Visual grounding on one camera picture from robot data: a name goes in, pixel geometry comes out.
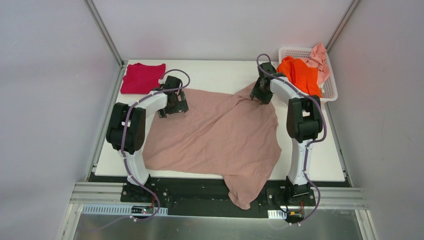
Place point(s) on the left white cable duct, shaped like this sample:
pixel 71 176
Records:
pixel 118 209

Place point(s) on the folded red t-shirt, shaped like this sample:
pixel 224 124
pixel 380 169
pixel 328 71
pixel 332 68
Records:
pixel 141 78

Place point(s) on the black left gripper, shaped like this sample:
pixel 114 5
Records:
pixel 177 105

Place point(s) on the white plastic laundry basket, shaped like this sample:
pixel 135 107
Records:
pixel 329 88

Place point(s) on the light pink crumpled t-shirt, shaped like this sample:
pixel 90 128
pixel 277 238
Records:
pixel 318 59

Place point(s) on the orange t-shirt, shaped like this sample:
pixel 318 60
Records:
pixel 302 76

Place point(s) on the aluminium frame rail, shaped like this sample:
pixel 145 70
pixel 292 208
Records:
pixel 339 198

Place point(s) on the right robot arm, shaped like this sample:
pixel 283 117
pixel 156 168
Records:
pixel 304 121

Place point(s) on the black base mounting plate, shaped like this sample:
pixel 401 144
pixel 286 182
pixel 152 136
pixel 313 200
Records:
pixel 193 197

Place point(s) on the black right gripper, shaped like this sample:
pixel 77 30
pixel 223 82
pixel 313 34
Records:
pixel 260 94

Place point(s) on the dusty pink graphic t-shirt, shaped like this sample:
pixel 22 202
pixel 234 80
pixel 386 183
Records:
pixel 230 135

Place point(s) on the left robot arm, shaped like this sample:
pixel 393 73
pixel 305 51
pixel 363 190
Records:
pixel 126 130

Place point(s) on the right white cable duct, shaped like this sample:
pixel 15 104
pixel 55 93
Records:
pixel 277 214

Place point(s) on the white cable duct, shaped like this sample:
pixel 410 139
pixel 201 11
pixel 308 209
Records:
pixel 277 214
pixel 118 209

